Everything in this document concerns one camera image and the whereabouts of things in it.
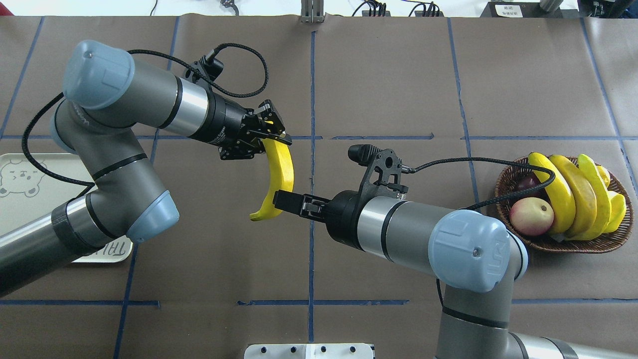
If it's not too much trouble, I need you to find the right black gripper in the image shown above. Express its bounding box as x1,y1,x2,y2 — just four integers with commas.
273,190,363,251

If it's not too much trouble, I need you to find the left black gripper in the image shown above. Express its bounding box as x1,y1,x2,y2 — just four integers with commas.
199,95,292,161

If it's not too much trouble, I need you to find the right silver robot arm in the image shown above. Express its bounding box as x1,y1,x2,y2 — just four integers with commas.
273,190,636,359

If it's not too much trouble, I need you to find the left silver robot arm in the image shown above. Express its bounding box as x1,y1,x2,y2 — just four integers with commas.
0,39,295,296

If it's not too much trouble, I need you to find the brown wicker basket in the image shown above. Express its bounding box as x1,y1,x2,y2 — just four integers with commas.
492,166,635,254

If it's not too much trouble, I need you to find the white bear tray plate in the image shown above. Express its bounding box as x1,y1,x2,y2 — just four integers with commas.
0,153,134,264

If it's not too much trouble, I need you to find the dark purple fruit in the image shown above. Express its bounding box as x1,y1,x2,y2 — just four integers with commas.
514,172,545,198

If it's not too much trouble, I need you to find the yellow banana bunch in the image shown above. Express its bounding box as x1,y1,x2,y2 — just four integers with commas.
528,152,627,240

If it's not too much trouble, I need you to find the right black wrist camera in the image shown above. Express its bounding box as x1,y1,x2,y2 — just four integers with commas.
348,145,409,204

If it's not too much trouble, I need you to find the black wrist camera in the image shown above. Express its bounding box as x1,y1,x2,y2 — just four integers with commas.
348,145,409,204
184,55,225,88

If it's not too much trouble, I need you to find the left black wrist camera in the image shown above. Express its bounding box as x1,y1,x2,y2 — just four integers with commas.
184,55,225,88

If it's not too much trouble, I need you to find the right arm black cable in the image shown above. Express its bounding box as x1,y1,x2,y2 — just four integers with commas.
399,156,556,306

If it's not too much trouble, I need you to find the aluminium frame post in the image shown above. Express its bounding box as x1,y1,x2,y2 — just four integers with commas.
300,0,325,23

